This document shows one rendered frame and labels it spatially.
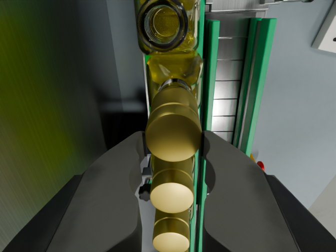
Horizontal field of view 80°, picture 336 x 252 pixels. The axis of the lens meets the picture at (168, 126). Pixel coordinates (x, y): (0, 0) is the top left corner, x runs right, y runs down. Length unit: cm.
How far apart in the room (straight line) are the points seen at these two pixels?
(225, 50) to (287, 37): 21
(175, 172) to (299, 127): 56
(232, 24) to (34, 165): 35
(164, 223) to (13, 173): 13
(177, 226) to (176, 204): 4
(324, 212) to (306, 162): 166
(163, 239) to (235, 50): 33
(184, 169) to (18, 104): 14
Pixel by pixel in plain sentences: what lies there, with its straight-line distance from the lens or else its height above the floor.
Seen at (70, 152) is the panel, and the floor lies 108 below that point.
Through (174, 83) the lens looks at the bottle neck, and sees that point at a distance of 17.
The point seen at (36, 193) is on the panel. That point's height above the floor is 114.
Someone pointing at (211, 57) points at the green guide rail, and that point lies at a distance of 31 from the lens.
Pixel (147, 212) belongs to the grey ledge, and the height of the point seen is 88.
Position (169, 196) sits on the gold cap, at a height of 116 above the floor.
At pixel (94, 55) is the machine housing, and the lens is 42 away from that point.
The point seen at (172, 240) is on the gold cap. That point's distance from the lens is 20.
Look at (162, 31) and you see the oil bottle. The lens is 20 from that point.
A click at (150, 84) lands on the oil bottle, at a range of 19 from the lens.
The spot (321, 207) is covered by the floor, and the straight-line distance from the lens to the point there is 235.
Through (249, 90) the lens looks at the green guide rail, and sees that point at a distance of 39.
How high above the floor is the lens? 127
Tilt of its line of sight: 61 degrees down
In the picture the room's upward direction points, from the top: 175 degrees counter-clockwise
